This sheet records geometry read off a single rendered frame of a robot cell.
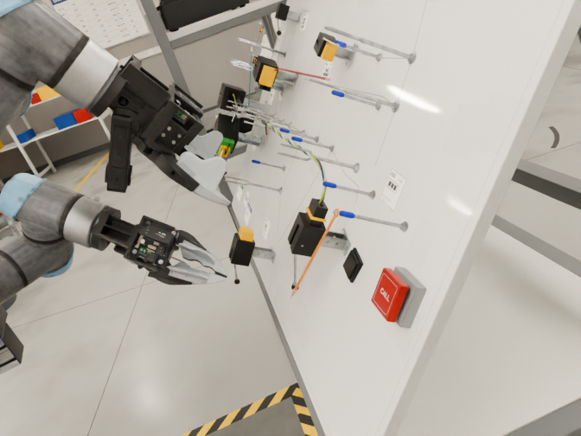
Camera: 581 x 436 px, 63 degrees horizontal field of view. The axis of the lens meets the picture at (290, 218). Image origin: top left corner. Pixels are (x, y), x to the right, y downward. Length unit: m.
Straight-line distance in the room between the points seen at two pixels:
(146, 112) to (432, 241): 0.39
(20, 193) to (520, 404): 0.84
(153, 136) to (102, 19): 7.82
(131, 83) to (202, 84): 7.67
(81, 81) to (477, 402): 0.75
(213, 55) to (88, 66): 7.62
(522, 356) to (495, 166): 0.48
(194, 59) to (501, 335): 7.59
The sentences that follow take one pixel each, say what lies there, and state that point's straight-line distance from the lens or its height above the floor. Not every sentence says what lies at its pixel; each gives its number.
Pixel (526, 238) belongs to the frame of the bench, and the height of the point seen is 0.80.
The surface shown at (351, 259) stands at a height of 1.08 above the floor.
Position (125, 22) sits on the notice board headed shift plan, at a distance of 8.34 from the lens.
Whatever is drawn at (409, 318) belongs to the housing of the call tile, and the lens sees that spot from 0.60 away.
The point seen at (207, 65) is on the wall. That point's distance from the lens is 8.23.
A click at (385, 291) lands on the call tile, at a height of 1.12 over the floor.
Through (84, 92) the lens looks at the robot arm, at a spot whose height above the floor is 1.45.
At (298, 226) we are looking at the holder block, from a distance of 0.76.
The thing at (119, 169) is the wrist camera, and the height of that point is 1.34.
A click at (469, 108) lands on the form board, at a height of 1.29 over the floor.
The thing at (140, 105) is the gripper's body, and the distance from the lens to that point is 0.63.
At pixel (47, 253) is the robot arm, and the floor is 1.22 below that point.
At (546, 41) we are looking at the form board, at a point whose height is 1.36.
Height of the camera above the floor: 1.48
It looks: 25 degrees down
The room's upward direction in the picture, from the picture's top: 20 degrees counter-clockwise
